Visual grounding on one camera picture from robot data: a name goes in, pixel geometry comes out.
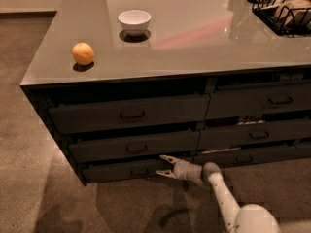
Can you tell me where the grey kitchen island cabinet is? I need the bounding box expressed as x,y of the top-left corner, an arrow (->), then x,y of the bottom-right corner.
21,0 -> 311,183

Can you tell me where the grey drawer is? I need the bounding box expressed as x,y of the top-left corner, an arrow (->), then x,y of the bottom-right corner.
193,142 -> 311,168
198,118 -> 311,150
206,83 -> 311,119
83,159 -> 172,183
69,130 -> 200,163
49,94 -> 210,134

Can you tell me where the orange fruit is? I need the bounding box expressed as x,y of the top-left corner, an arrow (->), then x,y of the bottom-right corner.
72,43 -> 94,65

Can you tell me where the white ceramic bowl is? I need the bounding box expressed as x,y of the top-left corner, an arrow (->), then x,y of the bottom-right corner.
118,10 -> 152,36

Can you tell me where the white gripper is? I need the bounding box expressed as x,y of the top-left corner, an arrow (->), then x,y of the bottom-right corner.
155,154 -> 203,185

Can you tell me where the black wire basket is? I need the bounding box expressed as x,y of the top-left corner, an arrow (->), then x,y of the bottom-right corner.
248,0 -> 311,37

